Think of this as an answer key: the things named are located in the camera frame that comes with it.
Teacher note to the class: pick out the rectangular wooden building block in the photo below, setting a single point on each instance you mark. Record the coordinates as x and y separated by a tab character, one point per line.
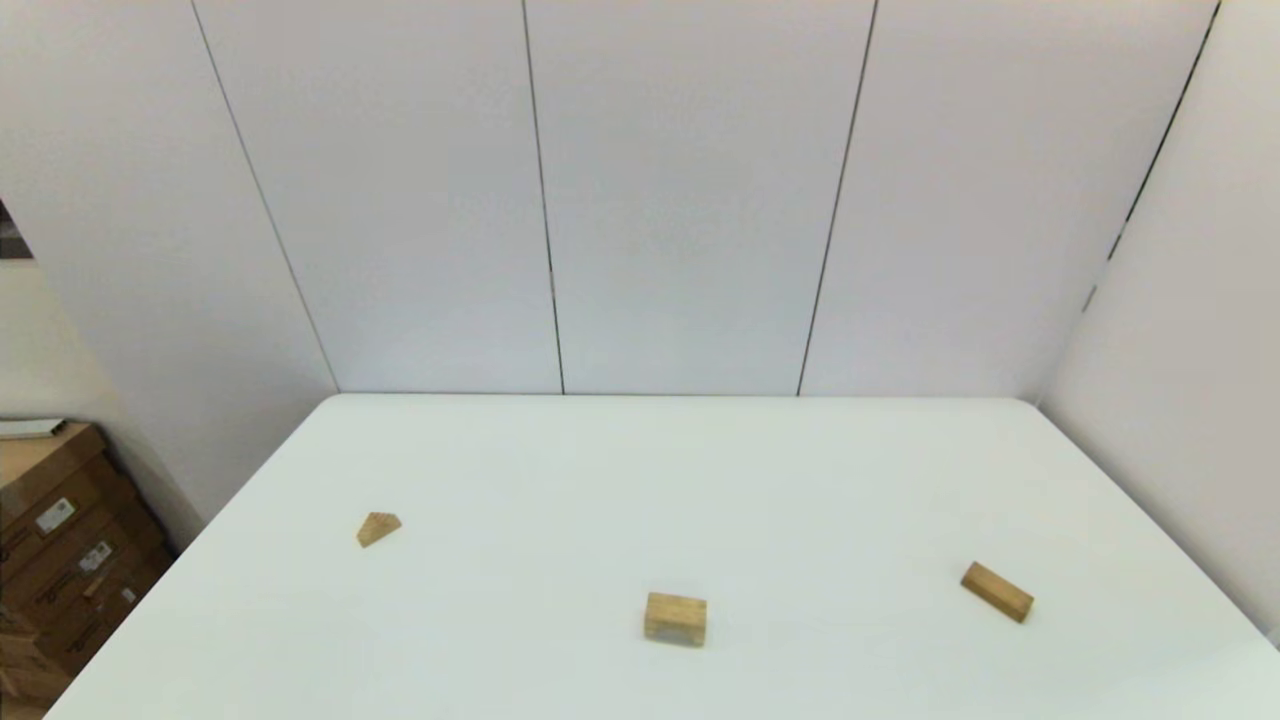
997	591

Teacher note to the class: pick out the triangular wooden building block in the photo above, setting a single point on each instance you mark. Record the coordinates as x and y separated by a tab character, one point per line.
377	529

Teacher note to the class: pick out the brown cardboard box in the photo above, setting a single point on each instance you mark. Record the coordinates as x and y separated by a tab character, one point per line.
40	470
120	610
25	680
90	560

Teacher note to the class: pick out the flat white board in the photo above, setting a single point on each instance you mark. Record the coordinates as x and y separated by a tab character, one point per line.
30	428

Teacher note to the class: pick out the dark wall picture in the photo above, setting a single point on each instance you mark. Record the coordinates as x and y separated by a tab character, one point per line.
10	240

